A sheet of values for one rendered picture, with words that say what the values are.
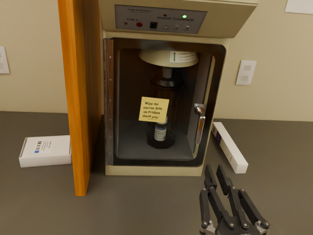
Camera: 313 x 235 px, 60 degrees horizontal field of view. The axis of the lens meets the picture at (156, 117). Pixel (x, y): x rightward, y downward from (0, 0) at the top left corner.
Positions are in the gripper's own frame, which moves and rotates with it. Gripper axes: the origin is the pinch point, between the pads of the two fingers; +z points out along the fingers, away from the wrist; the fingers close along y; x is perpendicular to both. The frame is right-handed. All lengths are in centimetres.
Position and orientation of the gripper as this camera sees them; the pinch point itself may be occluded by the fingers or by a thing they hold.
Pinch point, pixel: (216, 178)
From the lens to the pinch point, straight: 65.0
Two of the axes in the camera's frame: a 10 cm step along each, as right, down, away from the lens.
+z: -0.7, -5.0, 8.6
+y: -9.9, -0.5, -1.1
